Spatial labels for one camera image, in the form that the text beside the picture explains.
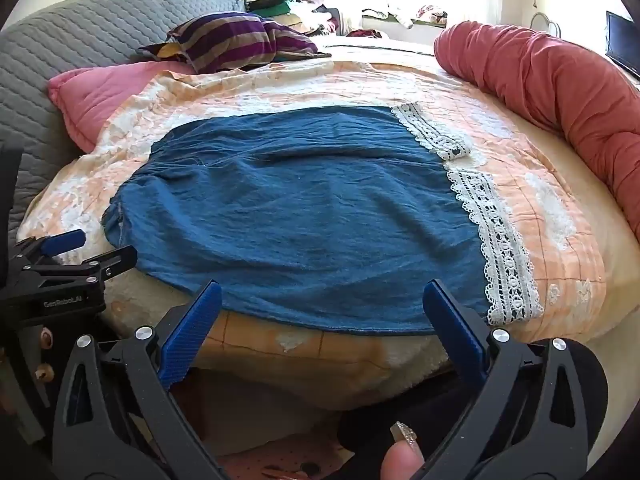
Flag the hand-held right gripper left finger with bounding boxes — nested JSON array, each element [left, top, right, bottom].
[[52, 281, 226, 480]]

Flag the red rolled comforter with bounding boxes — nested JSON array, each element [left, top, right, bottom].
[[434, 20, 640, 246]]

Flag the person's right hand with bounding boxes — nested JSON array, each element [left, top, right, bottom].
[[379, 421, 427, 480]]

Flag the purple striped cloth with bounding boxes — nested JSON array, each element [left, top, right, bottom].
[[137, 11, 333, 75]]

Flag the blue pants with lace trim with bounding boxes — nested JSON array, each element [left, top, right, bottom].
[[101, 101, 545, 336]]

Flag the peach floral quilt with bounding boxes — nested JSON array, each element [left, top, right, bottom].
[[17, 42, 608, 406]]

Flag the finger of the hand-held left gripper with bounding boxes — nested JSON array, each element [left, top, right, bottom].
[[81, 245, 139, 279], [12, 229, 88, 267]]

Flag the pink dotted cloth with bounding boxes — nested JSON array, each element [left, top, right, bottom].
[[220, 430, 361, 480]]

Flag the person's left hand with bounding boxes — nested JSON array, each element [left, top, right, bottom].
[[31, 326, 57, 385]]

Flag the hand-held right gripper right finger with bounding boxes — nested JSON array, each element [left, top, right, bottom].
[[422, 279, 593, 480]]

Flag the clothes on window sill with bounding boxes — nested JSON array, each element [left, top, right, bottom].
[[361, 4, 449, 30]]

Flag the pink pillow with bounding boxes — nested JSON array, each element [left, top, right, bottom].
[[47, 62, 196, 153]]

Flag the pile of folded clothes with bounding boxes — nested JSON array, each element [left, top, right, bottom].
[[247, 0, 346, 38]]

